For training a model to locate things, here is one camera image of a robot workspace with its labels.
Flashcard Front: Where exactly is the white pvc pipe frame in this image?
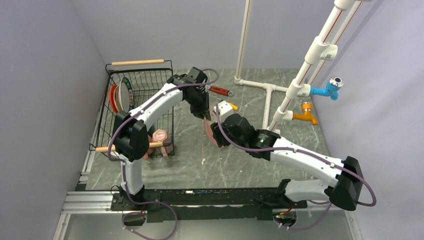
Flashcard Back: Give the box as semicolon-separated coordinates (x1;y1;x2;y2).
233;0;375;133

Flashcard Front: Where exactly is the orange faucet tap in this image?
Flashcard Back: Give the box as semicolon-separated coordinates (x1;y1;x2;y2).
292;102;319;126

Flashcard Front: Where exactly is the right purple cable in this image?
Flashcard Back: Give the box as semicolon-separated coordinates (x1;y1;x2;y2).
214;103;378;232

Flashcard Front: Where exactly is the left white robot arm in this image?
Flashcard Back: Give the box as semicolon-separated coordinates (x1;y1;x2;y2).
107;67;211;210

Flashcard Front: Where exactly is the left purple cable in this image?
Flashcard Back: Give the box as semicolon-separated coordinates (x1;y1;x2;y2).
107;68;220;240

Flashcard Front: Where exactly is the beige pink plate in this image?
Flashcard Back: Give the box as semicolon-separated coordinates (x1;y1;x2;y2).
203;117;219;147

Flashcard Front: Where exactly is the black wire dish rack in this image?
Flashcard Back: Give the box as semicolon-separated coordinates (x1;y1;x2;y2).
93;68;186;167

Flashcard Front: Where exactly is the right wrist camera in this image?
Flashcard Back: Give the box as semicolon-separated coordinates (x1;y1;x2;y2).
212;100;235;123

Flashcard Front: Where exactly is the yellow handled screwdriver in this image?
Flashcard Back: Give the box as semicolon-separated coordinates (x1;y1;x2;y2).
214;96;239;111

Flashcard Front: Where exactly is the blue faucet tap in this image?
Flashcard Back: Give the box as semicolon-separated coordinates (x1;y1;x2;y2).
309;76;344;101

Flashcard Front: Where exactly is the light pink mug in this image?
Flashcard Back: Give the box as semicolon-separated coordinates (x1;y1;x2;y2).
152;129;174;158

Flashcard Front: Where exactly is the orange bowl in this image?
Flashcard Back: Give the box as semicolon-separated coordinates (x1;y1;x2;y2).
109;84;119;113

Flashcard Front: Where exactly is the purple cable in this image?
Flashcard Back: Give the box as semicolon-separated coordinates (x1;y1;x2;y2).
107;68;220;240
214;103;378;232

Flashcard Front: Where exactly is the red handled adjustable wrench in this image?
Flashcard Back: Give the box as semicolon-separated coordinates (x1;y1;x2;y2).
206;86;234;97

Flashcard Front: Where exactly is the cream plate with flowers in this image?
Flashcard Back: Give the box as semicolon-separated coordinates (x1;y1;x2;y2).
114;85;122;113

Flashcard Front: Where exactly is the salmon pink mug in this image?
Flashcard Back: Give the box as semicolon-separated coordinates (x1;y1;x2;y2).
143;148;154;160

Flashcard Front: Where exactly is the teal rimmed lettered plate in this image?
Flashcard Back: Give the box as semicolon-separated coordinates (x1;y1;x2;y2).
118;76;134;112

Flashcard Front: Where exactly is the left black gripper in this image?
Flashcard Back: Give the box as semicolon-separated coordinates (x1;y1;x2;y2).
185;90;211;122

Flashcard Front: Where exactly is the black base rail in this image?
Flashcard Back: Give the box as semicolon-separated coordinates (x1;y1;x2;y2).
110;187;308;223

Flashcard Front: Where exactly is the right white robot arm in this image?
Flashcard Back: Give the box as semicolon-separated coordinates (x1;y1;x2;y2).
210;113;364;211

